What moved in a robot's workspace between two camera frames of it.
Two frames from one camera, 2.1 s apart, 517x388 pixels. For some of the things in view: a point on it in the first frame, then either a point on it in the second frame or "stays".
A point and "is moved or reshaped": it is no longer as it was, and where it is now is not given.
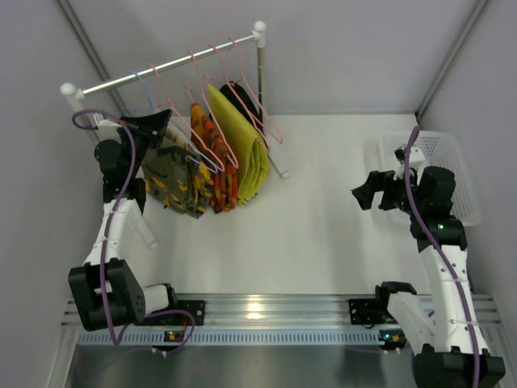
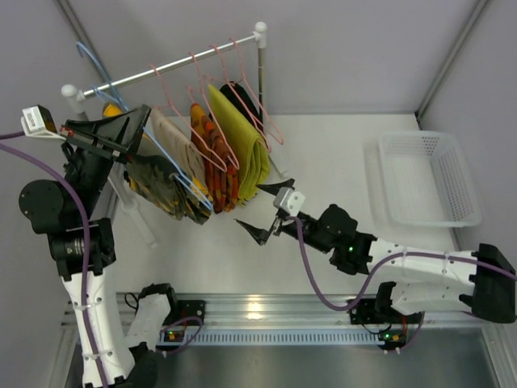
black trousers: [243, 103] stays
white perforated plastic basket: [440, 149] stays
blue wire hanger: [189, 159] -> [187, 182]
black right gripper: [380, 191] -> [275, 223]
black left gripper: [137, 132] -> [95, 141]
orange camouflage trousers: [224, 191] stays
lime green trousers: [249, 145] stays
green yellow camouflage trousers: [176, 178] is moved or reshaped
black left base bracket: [195, 308] stays
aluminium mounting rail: [272, 312] stays
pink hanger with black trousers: [277, 132] stays
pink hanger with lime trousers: [224, 80] stays
